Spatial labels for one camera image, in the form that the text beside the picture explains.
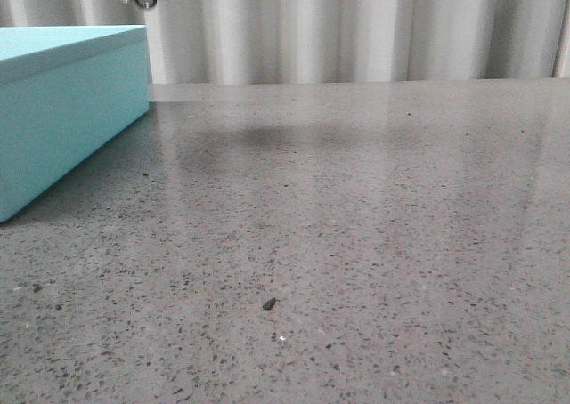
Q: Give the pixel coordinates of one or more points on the light blue storage box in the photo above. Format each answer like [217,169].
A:
[65,92]

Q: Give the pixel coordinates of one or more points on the small black debris piece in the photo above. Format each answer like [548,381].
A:
[267,305]

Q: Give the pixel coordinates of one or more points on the grey pleated curtain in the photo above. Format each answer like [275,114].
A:
[309,41]

